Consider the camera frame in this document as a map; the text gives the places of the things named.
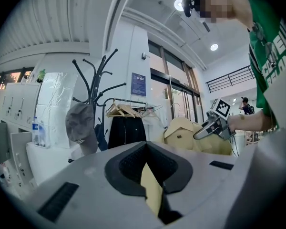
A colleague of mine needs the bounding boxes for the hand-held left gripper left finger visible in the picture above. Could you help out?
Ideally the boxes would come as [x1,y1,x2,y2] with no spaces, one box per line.
[25,141,164,229]

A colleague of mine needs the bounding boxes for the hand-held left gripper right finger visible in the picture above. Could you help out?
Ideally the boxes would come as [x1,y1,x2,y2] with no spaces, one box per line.
[146,141,238,229]

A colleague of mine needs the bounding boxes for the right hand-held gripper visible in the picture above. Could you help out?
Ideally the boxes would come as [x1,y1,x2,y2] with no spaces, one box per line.
[193,98,237,141]

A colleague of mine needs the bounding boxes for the beige jacket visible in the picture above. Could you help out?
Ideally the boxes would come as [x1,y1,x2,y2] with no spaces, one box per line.
[140,116,233,218]

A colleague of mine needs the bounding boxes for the black coat stand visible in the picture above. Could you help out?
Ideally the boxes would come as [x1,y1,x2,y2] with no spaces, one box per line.
[71,48,127,128]

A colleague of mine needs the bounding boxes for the person's right forearm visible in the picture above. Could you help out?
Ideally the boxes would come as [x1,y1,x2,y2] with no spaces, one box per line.
[227,108,277,132]

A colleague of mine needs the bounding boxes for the black cap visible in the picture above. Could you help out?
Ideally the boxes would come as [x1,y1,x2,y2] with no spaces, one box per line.
[94,122,109,152]

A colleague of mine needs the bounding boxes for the glass sliding door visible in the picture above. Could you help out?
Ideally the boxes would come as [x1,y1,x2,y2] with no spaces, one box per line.
[148,40,204,129]

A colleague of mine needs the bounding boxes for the black balcony railing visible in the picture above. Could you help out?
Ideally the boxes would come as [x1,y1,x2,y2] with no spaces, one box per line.
[205,65,256,93]

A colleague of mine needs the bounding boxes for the grey cap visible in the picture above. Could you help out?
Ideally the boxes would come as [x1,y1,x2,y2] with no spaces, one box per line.
[65,102,99,156]

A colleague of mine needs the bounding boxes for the black hanging jacket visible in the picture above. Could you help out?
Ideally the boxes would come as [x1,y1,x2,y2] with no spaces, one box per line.
[108,115,147,149]

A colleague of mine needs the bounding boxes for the white floor plan sign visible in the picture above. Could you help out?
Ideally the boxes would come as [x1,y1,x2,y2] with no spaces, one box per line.
[130,94,147,105]

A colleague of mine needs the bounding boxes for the person's green printed t-shirt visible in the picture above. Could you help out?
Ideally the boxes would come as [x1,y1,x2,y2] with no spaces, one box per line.
[246,0,286,130]

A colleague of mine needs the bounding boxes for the black garment rack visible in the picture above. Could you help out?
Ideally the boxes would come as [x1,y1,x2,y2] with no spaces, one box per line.
[102,97,163,119]

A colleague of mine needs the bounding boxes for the blue label water bottle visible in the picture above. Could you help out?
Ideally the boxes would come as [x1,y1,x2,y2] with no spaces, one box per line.
[31,116,47,146]

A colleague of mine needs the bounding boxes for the plastic wrapped white panel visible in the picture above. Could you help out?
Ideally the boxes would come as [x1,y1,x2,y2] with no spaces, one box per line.
[35,71,79,149]

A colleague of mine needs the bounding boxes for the white metal locker cabinet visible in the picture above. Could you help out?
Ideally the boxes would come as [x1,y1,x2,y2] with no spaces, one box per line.
[0,82,43,188]

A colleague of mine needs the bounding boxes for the dark eyeglasses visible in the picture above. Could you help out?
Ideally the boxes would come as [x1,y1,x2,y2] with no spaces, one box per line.
[251,21,277,68]

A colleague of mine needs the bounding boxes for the green plastic bottle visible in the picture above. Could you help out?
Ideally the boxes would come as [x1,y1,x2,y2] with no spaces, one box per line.
[36,68,47,83]

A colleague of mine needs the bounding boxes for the person's head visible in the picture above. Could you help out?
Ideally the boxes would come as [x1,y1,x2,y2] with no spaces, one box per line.
[194,0,254,29]

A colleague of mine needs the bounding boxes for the dark framed window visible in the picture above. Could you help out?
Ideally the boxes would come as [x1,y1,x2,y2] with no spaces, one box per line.
[0,66,35,100]

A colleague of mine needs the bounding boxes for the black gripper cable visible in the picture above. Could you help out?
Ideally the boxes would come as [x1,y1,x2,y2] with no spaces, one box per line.
[229,132,240,157]

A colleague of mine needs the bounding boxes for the blue wall poster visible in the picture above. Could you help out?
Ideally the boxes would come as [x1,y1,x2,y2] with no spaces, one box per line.
[131,72,147,96]

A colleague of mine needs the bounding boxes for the black head camera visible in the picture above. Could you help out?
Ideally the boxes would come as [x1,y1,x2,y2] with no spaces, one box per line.
[182,0,196,18]

